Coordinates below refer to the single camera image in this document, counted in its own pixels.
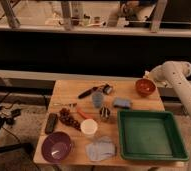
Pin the silver metal utensil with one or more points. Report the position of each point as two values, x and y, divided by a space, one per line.
65 105

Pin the blue sponge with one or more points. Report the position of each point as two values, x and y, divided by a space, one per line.
122 103

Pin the red bowl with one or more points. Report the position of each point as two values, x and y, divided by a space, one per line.
145 87

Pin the dark red grape bunch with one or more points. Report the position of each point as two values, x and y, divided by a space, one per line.
66 118

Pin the small striped round object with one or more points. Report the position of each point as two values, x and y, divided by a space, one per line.
104 113

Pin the light blue cloth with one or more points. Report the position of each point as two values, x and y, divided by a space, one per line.
101 149

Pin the green plastic tray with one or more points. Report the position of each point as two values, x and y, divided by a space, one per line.
150 136

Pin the purple bowl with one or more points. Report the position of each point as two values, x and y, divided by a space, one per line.
56 147

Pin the small black metal clip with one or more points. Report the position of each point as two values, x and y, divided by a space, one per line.
107 89

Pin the white paper cup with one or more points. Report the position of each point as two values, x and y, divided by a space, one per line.
89 128

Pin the black remote control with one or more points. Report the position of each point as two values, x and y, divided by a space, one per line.
51 121

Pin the orange handled tool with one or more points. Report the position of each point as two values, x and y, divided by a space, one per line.
81 113

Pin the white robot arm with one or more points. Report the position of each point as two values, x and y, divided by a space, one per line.
175 73

